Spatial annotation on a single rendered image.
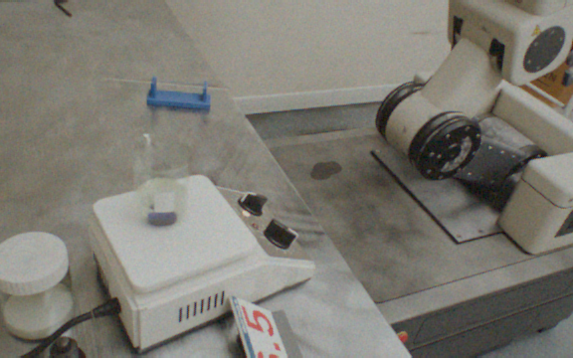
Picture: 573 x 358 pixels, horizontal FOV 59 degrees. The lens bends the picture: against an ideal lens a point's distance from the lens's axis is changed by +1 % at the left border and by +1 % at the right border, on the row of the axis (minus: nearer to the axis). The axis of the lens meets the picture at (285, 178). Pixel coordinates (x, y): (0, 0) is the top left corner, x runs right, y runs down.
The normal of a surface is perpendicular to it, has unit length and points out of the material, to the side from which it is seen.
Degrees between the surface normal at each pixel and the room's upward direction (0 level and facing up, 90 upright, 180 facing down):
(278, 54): 90
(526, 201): 90
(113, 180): 0
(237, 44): 90
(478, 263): 0
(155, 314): 90
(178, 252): 0
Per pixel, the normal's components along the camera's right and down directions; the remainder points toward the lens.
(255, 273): 0.55, 0.57
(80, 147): 0.15, -0.79
